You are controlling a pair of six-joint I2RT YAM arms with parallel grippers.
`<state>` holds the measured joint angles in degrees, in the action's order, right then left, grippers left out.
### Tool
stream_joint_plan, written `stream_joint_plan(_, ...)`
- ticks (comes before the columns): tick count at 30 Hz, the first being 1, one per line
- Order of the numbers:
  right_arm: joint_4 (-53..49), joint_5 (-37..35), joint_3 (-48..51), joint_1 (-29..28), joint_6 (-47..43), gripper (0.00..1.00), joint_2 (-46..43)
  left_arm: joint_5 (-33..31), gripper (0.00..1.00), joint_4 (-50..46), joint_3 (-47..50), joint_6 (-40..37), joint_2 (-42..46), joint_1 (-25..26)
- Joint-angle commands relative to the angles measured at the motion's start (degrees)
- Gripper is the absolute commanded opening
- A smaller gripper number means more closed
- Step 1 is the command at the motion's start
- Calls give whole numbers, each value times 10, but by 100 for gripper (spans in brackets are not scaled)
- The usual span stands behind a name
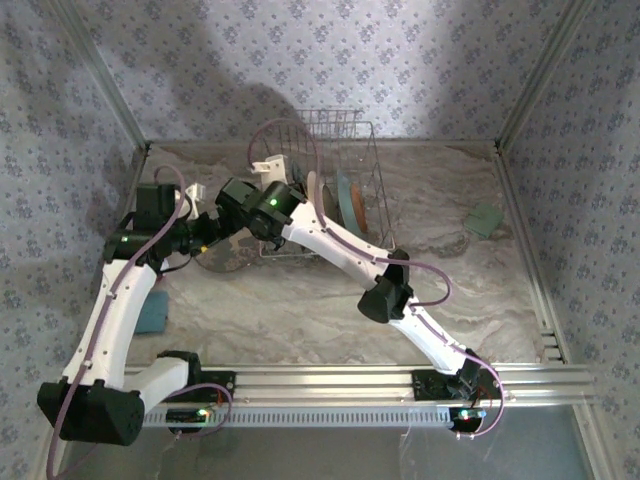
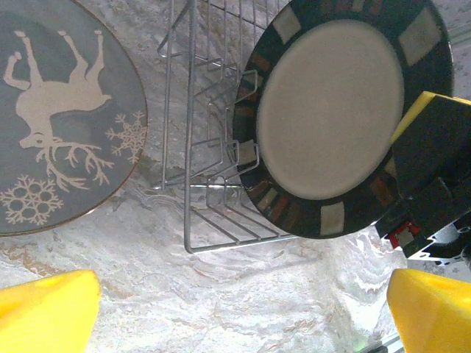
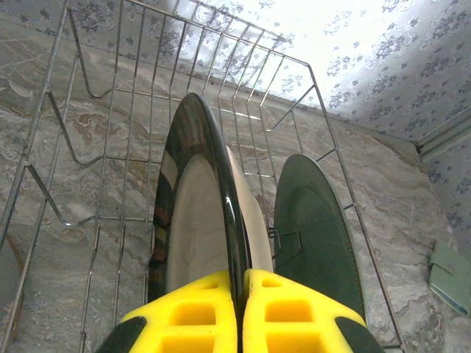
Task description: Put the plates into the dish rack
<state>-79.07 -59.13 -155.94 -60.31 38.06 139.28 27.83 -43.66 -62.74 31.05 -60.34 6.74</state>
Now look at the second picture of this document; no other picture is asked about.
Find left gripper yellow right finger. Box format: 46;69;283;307
389;268;471;353

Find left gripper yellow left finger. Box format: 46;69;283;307
0;269;102;353

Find black mosaic rim plate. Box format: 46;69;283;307
232;0;456;240

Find grey reindeer snowflake plate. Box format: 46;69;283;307
0;0;149;238

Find chrome wire dish rack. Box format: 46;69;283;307
157;0;306;254

